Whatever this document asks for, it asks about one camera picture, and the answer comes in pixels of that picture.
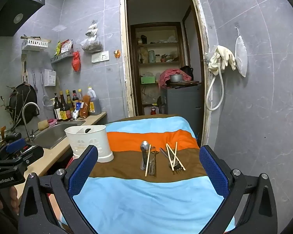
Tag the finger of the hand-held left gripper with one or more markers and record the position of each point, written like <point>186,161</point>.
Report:
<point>31,154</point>
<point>15,144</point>

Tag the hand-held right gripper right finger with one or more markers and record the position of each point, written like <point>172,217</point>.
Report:
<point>214,173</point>

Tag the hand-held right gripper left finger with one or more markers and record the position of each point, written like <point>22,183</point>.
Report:
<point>83,173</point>

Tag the white plastic utensil holder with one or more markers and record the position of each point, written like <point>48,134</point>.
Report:
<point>92,143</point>

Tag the chrome looped utensil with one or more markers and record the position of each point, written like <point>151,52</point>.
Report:
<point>153,162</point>

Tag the metal spoon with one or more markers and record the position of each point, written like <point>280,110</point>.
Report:
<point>144,145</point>

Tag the person's left hand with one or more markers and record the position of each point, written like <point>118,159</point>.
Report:
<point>13,199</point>

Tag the metal faucet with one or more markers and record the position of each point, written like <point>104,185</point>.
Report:
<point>26,117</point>

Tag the stainless steel sink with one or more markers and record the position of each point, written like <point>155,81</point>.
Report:
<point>53,134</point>

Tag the yellow sponge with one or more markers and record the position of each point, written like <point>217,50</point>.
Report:
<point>43,125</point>

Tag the pink scrub brush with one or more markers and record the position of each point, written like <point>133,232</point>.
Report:
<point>52,121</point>

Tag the dry twig branch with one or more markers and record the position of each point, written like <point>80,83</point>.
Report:
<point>7,106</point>

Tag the black wok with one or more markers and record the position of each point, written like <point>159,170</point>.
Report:
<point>23,102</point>

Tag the dark pump bottle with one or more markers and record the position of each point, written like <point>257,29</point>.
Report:
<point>56,109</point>

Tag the metal mesh strainer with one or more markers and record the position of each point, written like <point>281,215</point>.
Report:
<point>47,102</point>

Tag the soy sauce bottle red label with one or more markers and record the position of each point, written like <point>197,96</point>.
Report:
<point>64,111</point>

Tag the striped blue orange brown cloth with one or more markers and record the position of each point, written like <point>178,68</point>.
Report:
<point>136,199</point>

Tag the white and blue packet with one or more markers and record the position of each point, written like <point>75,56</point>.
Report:
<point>77,113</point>

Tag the dark bottle yellow cap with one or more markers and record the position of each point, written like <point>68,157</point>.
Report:
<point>69,101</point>

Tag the orange noodle packet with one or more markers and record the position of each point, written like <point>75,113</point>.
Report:
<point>85,107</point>

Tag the hanging metal kitchen tool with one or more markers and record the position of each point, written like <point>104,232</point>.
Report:
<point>35,80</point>

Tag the large dark vinegar jug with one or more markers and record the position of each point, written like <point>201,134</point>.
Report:
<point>95,103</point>

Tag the dark bottle red cap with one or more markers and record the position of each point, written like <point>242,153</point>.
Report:
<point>75,98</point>

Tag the white hanging box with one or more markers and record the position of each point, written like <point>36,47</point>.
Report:
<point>50,78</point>

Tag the clear bottle yellow cap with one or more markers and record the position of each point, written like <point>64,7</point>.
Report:
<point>80,96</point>

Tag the grey cabinet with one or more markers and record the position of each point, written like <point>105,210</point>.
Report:
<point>180,102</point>

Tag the small red bottle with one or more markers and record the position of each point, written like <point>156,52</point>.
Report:
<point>153,111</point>

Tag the wooden board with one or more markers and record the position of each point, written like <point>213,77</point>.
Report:
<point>188,82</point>

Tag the red plastic bag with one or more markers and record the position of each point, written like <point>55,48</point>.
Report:
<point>76,62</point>

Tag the metal pot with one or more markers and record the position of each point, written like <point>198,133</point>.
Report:
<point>176,78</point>

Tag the yellow snack packet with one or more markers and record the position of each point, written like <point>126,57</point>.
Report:
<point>57,48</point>

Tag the black bag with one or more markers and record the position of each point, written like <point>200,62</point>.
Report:
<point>187,72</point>

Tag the red cloth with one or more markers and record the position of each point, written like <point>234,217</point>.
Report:
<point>164,76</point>

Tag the red and white packet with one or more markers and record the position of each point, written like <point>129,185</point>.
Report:
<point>66,46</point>

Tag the green box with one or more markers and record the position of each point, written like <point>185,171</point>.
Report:
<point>147,80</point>

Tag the cream rubber gloves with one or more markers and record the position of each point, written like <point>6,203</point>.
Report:
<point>222,56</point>

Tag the white mesh bag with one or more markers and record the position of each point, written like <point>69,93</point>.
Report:
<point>241,56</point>

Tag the clear bag of dried goods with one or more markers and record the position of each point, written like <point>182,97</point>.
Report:
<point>91,44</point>

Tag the black range hood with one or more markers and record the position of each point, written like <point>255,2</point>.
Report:
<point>14,17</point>

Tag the wooden shelf unit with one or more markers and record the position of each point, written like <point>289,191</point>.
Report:
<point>134,53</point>

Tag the grey wall shelf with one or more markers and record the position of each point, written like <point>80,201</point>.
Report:
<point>62,58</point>

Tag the white wall basket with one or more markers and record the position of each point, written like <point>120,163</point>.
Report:
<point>35,44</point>

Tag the white wall switch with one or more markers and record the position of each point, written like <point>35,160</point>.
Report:
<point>95,58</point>

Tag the white wall socket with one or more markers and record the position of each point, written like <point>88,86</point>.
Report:
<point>104,56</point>

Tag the orange wall hook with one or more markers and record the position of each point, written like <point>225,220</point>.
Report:
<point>117,53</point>

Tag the wooden door frame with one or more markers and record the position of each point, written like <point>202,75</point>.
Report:
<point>124,53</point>

